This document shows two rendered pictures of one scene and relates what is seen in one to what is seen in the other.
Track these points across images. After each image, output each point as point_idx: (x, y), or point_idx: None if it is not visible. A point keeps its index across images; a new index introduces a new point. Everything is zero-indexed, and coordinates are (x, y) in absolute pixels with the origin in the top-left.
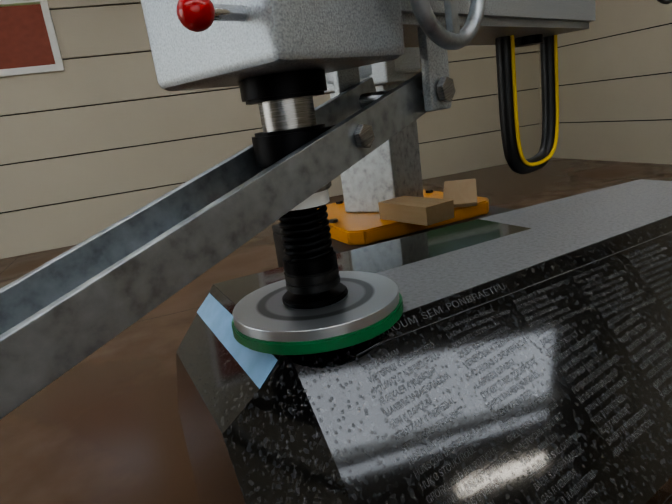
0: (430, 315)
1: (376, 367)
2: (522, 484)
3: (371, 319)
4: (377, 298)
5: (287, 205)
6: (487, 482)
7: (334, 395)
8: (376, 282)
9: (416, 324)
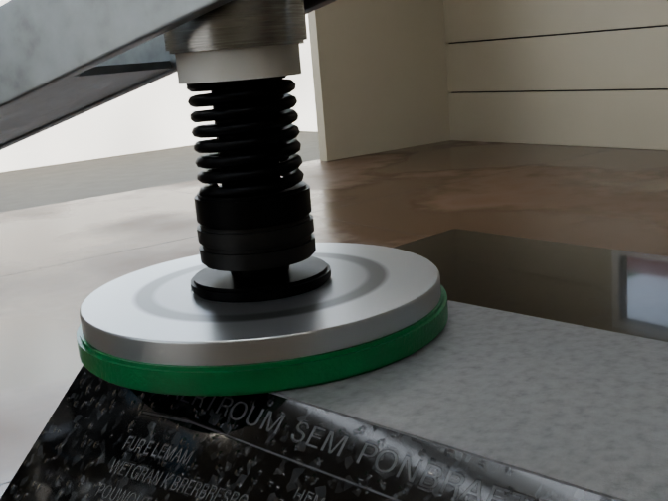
0: (309, 441)
1: (139, 454)
2: None
3: (129, 348)
4: (228, 327)
5: (61, 62)
6: None
7: (67, 444)
8: (344, 309)
9: (267, 436)
